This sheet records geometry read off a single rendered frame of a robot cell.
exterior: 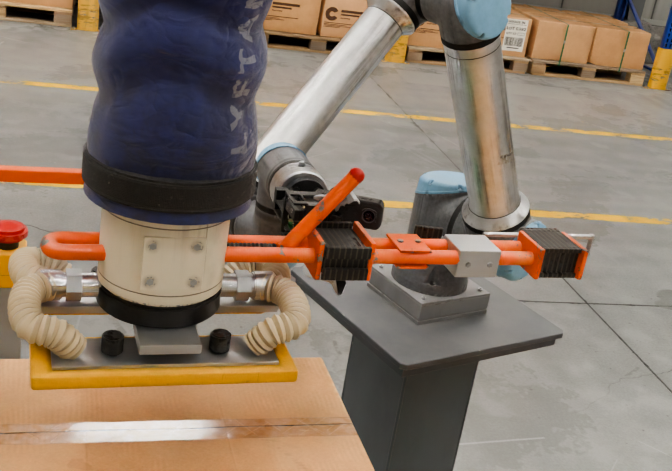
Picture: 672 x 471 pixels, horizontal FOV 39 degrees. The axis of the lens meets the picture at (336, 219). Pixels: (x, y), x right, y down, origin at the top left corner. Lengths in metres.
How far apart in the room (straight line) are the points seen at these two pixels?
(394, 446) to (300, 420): 0.96
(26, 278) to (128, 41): 0.35
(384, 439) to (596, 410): 1.39
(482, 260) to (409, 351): 0.74
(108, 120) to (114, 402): 0.48
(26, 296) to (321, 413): 0.51
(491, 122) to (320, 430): 0.77
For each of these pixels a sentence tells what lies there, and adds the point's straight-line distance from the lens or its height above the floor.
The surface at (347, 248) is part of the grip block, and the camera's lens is 1.33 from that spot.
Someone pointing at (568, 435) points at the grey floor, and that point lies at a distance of 3.48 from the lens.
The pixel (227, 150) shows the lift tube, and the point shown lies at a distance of 1.18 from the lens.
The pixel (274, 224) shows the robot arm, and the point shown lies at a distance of 1.65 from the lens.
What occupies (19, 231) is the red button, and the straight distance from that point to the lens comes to 1.81.
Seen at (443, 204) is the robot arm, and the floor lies 1.03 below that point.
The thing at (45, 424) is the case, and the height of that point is 0.95.
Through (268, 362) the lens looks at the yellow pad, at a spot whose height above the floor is 1.12.
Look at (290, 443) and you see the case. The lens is 1.44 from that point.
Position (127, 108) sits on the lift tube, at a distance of 1.17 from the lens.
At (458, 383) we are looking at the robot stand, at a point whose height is 0.56.
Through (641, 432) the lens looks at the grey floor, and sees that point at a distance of 3.64.
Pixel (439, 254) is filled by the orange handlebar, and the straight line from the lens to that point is 1.41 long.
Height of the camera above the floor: 1.77
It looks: 21 degrees down
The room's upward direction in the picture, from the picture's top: 9 degrees clockwise
